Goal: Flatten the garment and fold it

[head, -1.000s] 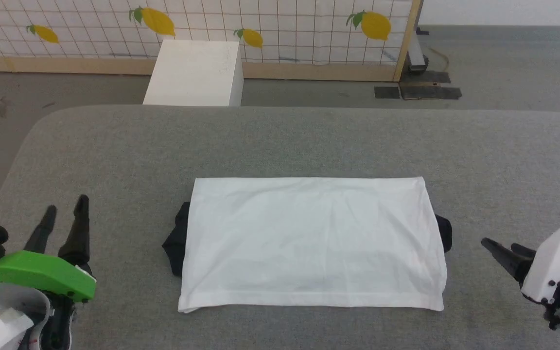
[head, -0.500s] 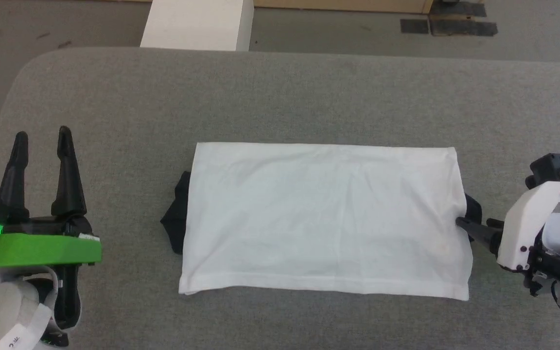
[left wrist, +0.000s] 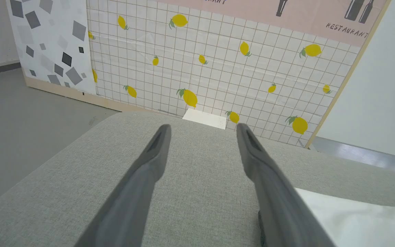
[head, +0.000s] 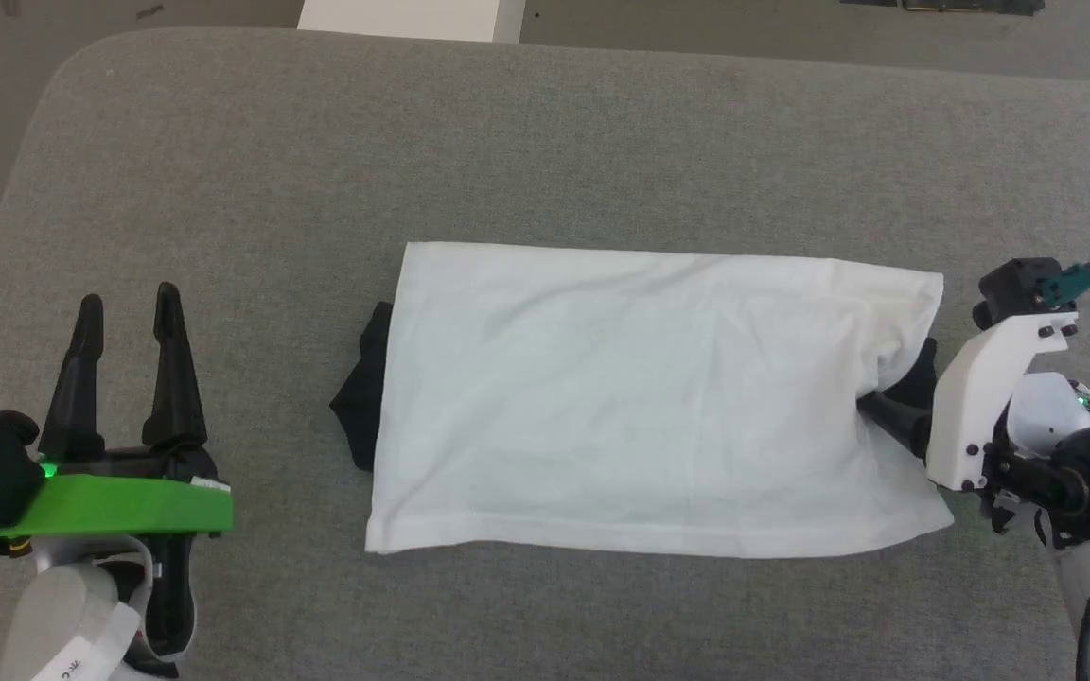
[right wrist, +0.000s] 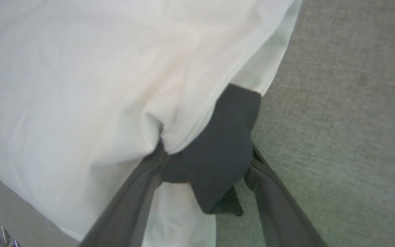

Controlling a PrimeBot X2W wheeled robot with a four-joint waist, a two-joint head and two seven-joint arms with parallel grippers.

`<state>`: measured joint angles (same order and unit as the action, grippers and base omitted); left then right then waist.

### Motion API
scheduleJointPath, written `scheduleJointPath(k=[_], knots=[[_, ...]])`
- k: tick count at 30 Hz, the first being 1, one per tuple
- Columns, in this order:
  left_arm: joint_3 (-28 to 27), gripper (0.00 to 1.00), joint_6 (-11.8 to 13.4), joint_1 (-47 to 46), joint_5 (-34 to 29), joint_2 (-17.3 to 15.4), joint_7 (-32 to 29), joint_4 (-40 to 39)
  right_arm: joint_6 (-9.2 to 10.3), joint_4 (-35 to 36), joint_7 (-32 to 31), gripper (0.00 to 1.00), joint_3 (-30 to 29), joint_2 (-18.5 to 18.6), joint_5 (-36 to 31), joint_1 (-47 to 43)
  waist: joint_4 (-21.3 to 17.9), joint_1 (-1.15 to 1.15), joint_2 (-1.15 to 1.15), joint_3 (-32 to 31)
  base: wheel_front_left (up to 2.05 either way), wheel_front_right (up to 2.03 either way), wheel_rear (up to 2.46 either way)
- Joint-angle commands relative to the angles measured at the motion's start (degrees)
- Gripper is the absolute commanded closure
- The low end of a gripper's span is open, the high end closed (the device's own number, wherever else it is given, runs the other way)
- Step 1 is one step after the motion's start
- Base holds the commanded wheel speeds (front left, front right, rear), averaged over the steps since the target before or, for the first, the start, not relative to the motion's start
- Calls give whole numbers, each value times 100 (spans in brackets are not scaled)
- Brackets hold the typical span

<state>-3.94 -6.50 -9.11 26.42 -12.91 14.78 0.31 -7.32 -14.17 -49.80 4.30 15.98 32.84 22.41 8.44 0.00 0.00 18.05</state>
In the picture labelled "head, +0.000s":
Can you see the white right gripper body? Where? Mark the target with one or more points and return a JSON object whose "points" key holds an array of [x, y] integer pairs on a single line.
{"points": [[980, 407]]}

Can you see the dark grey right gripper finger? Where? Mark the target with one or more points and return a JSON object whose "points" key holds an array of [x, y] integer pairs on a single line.
{"points": [[900, 424]]}

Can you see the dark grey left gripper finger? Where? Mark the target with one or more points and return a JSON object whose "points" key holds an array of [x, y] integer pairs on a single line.
{"points": [[171, 378], [77, 397]]}

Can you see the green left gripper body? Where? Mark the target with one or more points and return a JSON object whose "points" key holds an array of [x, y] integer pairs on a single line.
{"points": [[119, 506]]}

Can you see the white shirt with black sleeves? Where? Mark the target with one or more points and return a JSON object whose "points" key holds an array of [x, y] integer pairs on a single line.
{"points": [[640, 397]]}

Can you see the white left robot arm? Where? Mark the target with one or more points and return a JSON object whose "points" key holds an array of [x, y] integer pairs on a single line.
{"points": [[72, 615]]}

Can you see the large black floor mat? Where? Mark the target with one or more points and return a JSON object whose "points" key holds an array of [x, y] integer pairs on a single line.
{"points": [[975, 5]]}

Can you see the small black floor mat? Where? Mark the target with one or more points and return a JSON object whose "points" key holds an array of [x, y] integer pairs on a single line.
{"points": [[867, 2]]}

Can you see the white box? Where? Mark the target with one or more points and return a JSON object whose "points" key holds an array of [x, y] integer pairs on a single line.
{"points": [[408, 17]]}

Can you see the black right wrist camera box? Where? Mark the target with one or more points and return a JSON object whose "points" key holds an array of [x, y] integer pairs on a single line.
{"points": [[1013, 284]]}

